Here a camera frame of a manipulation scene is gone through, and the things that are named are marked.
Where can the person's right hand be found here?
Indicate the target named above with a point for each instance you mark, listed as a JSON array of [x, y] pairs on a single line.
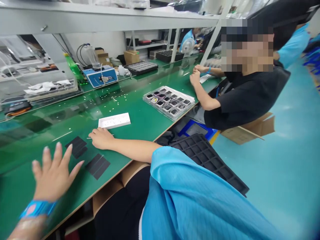
[[102, 138]]

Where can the person's left hand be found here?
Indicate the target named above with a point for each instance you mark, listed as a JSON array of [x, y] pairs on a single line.
[[51, 178]]

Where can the person's right fingers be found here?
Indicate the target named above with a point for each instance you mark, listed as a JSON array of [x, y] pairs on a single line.
[[96, 133]]

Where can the white rectangular tray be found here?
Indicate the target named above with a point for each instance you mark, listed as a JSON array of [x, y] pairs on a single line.
[[115, 121]]

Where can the black rectangular sheet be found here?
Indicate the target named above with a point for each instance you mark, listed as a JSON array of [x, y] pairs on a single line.
[[97, 166], [77, 147]]

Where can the blue dispenser machine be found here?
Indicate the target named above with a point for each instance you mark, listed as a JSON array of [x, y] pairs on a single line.
[[100, 77]]

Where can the clear box with white cloths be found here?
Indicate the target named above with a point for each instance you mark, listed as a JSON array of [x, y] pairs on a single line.
[[51, 88]]

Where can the small white bottle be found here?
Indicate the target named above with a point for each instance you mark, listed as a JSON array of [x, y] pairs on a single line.
[[121, 70]]

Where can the green plastic bottle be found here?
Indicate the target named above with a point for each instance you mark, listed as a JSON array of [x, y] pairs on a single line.
[[72, 67]]

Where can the small cardboard box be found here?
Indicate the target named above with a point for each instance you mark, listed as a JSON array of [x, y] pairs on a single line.
[[103, 58], [131, 57]]

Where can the person's legs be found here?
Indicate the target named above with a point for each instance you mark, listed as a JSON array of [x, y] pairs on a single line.
[[120, 207]]

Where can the clear plastic bottle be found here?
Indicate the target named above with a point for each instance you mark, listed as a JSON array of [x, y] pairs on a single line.
[[91, 56]]

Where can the black tray with clear cups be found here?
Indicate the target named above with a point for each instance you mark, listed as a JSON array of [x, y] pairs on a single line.
[[141, 67]]

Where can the clear tray of black parts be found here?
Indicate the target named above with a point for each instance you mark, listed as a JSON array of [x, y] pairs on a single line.
[[170, 101]]

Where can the black and orange device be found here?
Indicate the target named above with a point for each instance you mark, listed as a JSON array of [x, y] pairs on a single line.
[[16, 108]]

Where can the blue plastic stool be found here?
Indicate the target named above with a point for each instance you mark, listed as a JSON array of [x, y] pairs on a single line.
[[197, 130]]

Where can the grey overhead shelf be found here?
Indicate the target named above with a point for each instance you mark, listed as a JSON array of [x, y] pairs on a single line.
[[100, 17]]

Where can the black foam compartment tray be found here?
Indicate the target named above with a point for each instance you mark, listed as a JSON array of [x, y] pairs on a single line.
[[212, 160]]

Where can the person's body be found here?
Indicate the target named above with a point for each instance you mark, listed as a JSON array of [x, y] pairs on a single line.
[[197, 200]]

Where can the white paper sheet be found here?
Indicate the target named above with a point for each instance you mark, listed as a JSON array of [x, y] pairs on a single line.
[[205, 78]]

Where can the white desk fan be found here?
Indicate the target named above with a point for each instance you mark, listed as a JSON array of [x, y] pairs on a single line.
[[188, 46]]

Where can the open cardboard box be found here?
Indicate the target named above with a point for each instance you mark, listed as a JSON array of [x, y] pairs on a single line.
[[250, 131]]

